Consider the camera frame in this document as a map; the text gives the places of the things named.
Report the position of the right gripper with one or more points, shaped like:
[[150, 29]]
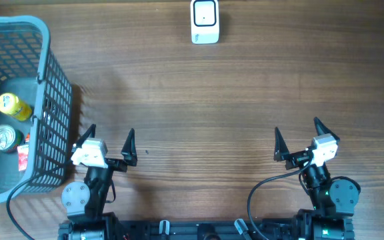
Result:
[[319, 125]]

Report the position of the red tissue packet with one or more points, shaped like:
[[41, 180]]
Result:
[[23, 153]]

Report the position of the yellow lidded jar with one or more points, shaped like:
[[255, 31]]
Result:
[[13, 106]]

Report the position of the white barcode scanner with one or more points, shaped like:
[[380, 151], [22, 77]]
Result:
[[205, 21]]

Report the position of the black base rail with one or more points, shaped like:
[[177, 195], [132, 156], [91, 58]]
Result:
[[238, 229]]

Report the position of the grey plastic shopping basket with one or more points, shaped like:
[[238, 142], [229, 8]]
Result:
[[29, 69]]

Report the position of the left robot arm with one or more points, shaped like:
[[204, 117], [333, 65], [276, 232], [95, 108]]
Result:
[[85, 200]]

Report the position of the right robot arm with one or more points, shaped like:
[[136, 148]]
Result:
[[333, 198]]

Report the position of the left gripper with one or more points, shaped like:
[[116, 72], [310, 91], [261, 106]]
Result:
[[127, 152]]

